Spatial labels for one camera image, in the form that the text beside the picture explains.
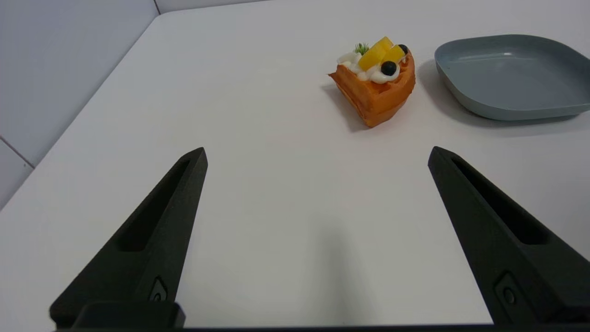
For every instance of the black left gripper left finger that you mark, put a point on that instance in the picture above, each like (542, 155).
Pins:
(152, 249)

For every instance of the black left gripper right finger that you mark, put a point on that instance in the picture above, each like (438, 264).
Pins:
(507, 249)

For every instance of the orange triangle waffle bread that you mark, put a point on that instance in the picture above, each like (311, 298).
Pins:
(375, 92)

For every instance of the grey rounded rectangular plate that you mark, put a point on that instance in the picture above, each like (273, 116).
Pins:
(511, 78)

